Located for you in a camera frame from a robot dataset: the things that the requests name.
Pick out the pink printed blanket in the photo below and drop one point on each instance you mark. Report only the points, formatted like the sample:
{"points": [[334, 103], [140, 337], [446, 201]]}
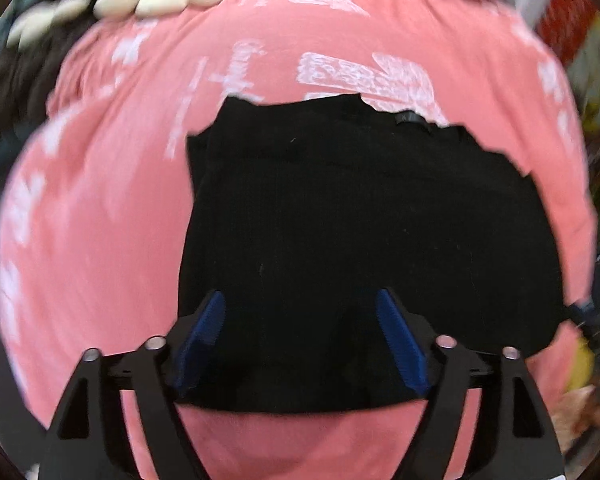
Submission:
{"points": [[105, 235]]}

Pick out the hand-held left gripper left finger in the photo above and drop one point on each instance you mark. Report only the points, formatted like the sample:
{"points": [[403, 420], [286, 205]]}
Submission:
{"points": [[202, 340]]}

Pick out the black long-sleeve top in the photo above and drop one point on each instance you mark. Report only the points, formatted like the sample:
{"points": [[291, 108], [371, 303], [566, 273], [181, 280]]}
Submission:
{"points": [[355, 220]]}

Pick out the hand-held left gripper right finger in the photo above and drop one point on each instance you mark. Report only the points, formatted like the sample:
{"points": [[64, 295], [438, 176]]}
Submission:
{"points": [[402, 340]]}

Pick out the cream fluffy blanket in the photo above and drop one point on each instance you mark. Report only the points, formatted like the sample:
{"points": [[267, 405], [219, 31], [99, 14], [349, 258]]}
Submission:
{"points": [[575, 410]]}

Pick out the dark brown puffer jacket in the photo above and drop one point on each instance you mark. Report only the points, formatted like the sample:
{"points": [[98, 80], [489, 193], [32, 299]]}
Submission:
{"points": [[15, 85]]}

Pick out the small white flower cushion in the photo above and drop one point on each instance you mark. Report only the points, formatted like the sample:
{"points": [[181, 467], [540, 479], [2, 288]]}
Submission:
{"points": [[45, 20]]}

